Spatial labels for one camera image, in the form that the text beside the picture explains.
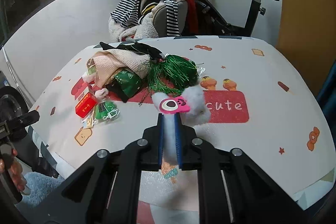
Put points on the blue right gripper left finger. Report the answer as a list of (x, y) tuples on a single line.
[(160, 125)]

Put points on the red small box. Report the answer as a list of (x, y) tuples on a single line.
[(85, 105)]

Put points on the green plush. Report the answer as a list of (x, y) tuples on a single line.
[(106, 110)]

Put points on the striped shirt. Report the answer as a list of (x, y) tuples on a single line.
[(149, 3)]

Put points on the pink white plush keychain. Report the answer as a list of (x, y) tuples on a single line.
[(101, 94)]

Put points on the chair with clothes pile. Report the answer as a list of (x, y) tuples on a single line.
[(155, 14)]

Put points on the washing machine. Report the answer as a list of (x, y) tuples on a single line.
[(12, 103)]

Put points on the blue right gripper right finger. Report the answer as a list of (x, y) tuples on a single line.
[(178, 140)]

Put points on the beige knit cloth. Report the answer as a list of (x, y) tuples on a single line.
[(107, 62)]

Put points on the green snack bag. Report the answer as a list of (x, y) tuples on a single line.
[(124, 83)]

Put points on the white fluff pink bear charm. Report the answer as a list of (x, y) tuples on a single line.
[(191, 107)]

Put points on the white green paper cup stack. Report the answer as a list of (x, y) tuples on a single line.
[(90, 73)]

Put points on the green tinsel tassel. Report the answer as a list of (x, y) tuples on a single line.
[(171, 75)]

